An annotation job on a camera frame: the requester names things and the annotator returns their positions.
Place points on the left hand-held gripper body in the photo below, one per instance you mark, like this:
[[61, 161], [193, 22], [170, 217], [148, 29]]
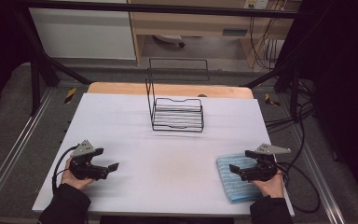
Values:
[[85, 169]]

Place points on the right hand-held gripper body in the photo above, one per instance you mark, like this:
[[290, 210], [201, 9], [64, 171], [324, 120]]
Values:
[[261, 169]]

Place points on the blue striped towel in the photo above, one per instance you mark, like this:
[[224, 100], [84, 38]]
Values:
[[236, 186]]

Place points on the person's left hand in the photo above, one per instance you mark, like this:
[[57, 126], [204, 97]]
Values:
[[73, 182]]

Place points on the person's right hand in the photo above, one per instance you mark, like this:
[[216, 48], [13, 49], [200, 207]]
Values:
[[270, 186]]

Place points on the white table cover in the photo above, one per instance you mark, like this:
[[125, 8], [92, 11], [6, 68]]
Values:
[[155, 165]]

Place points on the yellow black tape marker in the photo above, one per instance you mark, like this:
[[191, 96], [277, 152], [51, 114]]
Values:
[[271, 100], [70, 95]]

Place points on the white cabinet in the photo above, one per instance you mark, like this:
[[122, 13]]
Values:
[[84, 34]]

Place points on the office chair base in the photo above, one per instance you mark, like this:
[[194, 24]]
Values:
[[169, 39]]

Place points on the aluminium floor rail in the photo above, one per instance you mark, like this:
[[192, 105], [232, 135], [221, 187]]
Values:
[[15, 149], [317, 174]]

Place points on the white wall socket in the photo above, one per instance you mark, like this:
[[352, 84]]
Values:
[[256, 3]]

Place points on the black metal frame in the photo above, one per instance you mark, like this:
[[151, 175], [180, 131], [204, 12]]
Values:
[[174, 9]]

